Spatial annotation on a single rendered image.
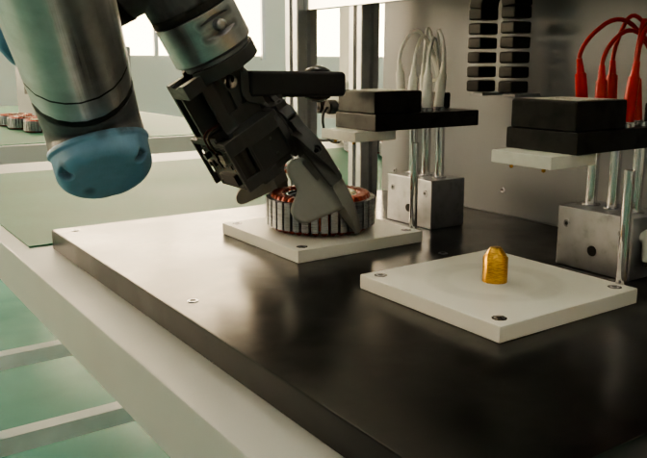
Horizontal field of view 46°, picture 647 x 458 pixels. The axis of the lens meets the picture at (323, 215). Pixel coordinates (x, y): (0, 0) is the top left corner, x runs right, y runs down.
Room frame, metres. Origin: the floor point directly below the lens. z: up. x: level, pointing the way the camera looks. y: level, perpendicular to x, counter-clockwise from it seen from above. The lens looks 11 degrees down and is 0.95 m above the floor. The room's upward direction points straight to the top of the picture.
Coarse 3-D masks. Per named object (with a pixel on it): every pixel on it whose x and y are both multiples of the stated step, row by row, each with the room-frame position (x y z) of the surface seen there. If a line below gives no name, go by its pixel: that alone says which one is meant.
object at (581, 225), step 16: (560, 208) 0.66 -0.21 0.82; (576, 208) 0.65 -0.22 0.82; (592, 208) 0.65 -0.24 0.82; (608, 208) 0.64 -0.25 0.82; (560, 224) 0.66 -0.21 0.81; (576, 224) 0.65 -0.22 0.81; (592, 224) 0.64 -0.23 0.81; (608, 224) 0.62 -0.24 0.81; (640, 224) 0.61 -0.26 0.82; (560, 240) 0.66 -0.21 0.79; (576, 240) 0.65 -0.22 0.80; (592, 240) 0.64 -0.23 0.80; (608, 240) 0.62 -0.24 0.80; (560, 256) 0.66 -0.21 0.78; (576, 256) 0.65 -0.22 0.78; (592, 256) 0.63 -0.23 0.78; (608, 256) 0.62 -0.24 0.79; (640, 256) 0.61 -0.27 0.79; (608, 272) 0.62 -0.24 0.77; (640, 272) 0.61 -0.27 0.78
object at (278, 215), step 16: (272, 192) 0.76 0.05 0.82; (288, 192) 0.77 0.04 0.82; (352, 192) 0.77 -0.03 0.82; (368, 192) 0.76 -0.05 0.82; (272, 208) 0.74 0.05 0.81; (288, 208) 0.72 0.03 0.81; (368, 208) 0.74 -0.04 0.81; (272, 224) 0.74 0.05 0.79; (288, 224) 0.72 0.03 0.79; (304, 224) 0.71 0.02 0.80; (320, 224) 0.72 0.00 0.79; (336, 224) 0.71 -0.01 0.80; (368, 224) 0.74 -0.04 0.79
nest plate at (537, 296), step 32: (480, 256) 0.64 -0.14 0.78; (512, 256) 0.64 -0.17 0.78; (384, 288) 0.56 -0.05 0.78; (416, 288) 0.55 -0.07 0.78; (448, 288) 0.55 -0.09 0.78; (480, 288) 0.55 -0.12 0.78; (512, 288) 0.55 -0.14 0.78; (544, 288) 0.55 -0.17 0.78; (576, 288) 0.55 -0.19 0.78; (608, 288) 0.55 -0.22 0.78; (448, 320) 0.50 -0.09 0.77; (480, 320) 0.48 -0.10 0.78; (512, 320) 0.47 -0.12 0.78; (544, 320) 0.49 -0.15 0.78
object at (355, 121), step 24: (360, 96) 0.79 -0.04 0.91; (384, 96) 0.77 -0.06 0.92; (408, 96) 0.79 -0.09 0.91; (336, 120) 0.82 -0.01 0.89; (360, 120) 0.78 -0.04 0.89; (384, 120) 0.77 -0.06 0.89; (408, 120) 0.79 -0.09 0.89; (432, 120) 0.81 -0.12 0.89; (456, 120) 0.83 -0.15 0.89; (408, 168) 0.87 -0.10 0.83
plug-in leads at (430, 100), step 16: (400, 48) 0.86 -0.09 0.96; (416, 48) 0.84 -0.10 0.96; (432, 48) 0.87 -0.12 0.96; (400, 64) 0.86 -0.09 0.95; (416, 64) 0.84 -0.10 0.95; (400, 80) 0.86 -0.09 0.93; (416, 80) 0.83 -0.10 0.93; (432, 80) 0.88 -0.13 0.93; (432, 96) 0.88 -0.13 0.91; (448, 96) 0.88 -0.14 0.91
